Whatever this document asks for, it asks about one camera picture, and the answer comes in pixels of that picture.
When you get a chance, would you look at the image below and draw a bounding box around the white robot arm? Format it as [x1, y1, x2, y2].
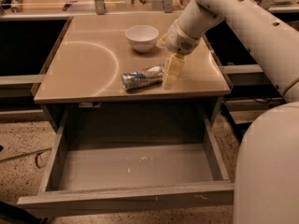
[163, 0, 299, 224]

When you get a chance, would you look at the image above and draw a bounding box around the silver blue redbull can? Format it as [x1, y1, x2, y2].
[121, 65, 164, 91]

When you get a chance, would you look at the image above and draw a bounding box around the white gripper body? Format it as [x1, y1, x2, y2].
[166, 20, 199, 55]

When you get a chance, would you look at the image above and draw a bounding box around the grey cabinet with beige top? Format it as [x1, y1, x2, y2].
[30, 11, 234, 133]

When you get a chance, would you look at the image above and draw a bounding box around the black cable on floor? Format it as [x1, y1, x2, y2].
[34, 149, 52, 170]

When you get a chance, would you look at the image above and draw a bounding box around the white ceramic bowl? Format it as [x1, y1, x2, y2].
[125, 25, 159, 52]

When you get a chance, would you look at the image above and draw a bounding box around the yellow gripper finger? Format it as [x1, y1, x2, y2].
[163, 53, 185, 90]
[156, 35, 167, 49]

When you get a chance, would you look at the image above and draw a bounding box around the grey open top drawer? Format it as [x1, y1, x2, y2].
[18, 104, 234, 217]

